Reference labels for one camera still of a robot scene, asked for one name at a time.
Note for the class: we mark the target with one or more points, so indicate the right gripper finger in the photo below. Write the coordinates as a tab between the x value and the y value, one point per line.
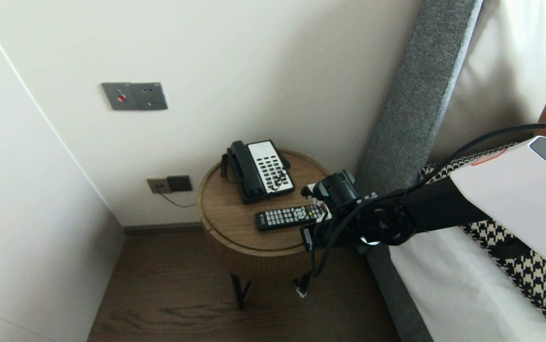
307	240

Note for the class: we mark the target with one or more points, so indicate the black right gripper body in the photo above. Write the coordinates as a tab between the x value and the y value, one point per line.
334	232

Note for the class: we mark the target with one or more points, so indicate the black TV remote control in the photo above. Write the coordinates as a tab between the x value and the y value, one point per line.
282	217

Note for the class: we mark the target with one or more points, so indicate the small white tag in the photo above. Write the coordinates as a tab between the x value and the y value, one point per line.
301	293

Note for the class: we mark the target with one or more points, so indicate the round wooden side table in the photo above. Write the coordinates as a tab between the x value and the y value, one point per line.
234	213

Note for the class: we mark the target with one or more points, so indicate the black and white telephone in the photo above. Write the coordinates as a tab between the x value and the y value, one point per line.
272	165

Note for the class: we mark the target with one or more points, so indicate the black telephone handset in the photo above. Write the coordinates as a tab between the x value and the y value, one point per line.
246	170

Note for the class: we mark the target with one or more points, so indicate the grey fabric bed base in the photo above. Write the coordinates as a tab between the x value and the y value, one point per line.
396	304

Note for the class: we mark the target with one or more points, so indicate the thin black telephone line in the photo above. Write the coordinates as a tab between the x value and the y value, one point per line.
177	204

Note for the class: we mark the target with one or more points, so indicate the dark wooden baseboard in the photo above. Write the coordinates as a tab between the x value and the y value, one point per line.
163	229

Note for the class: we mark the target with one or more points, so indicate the black white houndstooth pillow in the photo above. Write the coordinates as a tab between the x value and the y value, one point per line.
539	285

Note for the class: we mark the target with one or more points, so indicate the beige padded headboard panel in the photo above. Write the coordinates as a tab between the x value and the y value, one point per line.
501	61

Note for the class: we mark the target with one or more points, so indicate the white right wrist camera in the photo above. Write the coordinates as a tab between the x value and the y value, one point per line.
307	191

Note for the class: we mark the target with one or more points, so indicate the black wall plate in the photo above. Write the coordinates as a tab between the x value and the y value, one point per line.
180	183

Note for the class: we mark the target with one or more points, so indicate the grey fabric headboard frame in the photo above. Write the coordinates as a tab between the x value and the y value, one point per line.
410	95

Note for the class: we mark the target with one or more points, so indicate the brass wall jack plate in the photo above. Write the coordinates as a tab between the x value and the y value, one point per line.
158	185

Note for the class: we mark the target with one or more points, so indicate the grey wall power socket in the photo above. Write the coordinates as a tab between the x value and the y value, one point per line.
150	96

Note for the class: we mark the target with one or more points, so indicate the grey wall switch red button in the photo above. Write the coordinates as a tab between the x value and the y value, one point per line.
117	97

